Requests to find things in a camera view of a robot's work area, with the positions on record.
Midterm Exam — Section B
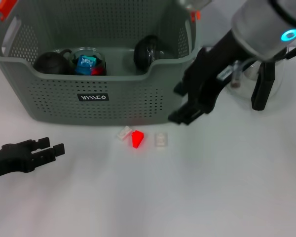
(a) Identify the glass carafe with black handle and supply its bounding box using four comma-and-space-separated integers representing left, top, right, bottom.
223, 44, 291, 112

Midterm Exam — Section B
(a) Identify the grey perforated plastic storage basket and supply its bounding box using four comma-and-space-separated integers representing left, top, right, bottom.
0, 0, 202, 127

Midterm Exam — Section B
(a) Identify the blue toy brick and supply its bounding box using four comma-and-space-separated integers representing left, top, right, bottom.
75, 56, 94, 76

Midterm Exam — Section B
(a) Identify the red sloped toy brick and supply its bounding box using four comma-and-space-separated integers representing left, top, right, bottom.
131, 130, 145, 149

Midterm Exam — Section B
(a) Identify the dark clay teapot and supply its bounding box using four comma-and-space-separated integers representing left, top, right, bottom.
34, 48, 72, 75

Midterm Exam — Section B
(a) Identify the glass teacup with black holder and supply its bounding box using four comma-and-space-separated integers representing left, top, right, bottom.
69, 47, 107, 77

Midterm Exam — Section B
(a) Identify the white toy brick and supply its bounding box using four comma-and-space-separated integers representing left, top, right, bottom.
116, 125, 133, 142
154, 132, 169, 149

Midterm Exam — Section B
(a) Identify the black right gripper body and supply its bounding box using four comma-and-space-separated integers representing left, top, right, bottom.
182, 31, 245, 114

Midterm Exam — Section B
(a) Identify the black round object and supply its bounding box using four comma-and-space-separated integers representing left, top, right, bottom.
133, 35, 167, 73

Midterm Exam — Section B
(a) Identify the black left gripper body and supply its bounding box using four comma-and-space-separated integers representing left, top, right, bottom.
0, 142, 34, 180

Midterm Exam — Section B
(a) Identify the silver right gripper elbow plug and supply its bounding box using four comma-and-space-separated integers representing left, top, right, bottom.
230, 61, 243, 89

